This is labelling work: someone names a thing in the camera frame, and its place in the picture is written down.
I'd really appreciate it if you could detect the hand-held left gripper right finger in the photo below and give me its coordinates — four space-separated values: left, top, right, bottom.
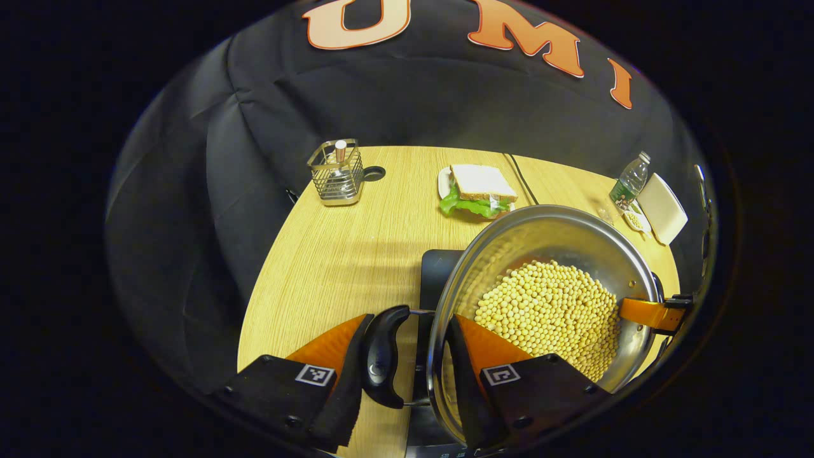
445 314 611 449

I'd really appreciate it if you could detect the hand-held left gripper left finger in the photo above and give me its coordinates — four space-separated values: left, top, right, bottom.
213 313 376 454

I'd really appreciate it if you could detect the black induction cooktop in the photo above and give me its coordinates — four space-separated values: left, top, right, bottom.
407 249 466 458

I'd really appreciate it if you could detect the stainless steel pot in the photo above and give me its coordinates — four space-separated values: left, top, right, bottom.
361 205 665 446

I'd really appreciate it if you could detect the white divided plate with beans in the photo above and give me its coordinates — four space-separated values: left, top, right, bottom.
620 200 652 235

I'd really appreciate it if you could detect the pile of yellow soybeans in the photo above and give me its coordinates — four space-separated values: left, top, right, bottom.
474 260 623 382

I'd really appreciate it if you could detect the white toaster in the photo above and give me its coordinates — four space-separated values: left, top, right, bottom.
636 173 689 246

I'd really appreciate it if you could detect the clear plastic water bottle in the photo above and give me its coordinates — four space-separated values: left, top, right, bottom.
609 151 651 211

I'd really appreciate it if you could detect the sandwich with lettuce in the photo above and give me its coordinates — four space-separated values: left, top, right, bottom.
439 164 519 220

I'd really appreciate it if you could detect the small white plate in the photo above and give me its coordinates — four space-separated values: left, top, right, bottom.
438 167 517 216

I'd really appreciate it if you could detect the copper capped small bottle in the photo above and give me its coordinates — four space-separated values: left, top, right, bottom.
332 140 349 191

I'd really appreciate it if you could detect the black backdrop cloth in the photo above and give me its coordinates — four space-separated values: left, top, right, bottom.
105 0 713 395

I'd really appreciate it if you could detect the black power cable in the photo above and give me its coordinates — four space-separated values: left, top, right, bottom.
502 153 540 205

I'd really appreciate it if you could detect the wire mesh basket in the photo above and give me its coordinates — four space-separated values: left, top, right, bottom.
307 139 365 207

